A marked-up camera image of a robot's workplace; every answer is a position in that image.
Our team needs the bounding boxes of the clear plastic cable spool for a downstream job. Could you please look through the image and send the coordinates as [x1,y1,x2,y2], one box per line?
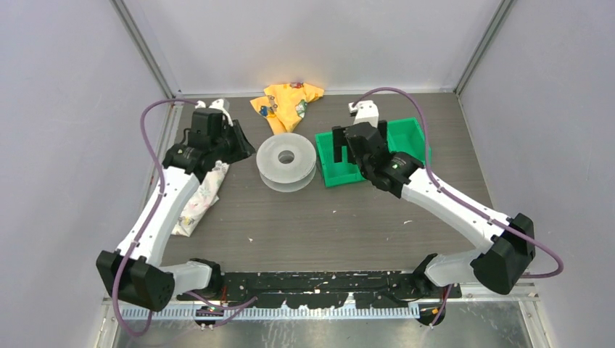
[256,133,317,193]

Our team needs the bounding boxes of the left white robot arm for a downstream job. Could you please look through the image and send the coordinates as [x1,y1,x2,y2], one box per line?
[96,99,255,312]

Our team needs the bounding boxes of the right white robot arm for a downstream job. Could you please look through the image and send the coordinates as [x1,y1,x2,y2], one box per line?
[332,121,535,298]

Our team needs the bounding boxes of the green three-compartment bin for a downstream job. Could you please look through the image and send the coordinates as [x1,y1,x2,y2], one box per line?
[315,118,432,188]

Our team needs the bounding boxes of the white floral cloth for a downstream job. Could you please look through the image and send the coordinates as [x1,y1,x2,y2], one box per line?
[171,160,230,237]

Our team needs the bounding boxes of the yellow printed cloth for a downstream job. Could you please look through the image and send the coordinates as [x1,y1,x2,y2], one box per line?
[250,82,325,135]

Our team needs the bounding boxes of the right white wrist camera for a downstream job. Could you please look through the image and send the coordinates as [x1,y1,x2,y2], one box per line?
[348,100,379,128]

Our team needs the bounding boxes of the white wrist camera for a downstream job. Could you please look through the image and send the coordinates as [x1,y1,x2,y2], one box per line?
[348,100,379,128]
[195,98,234,126]

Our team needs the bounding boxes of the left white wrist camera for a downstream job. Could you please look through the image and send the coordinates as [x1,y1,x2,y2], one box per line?
[195,98,234,126]

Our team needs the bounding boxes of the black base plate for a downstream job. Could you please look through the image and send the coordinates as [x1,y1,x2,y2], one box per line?
[194,270,445,310]

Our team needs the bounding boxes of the slotted metal rail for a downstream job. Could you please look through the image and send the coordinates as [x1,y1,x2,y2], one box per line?
[119,304,421,321]

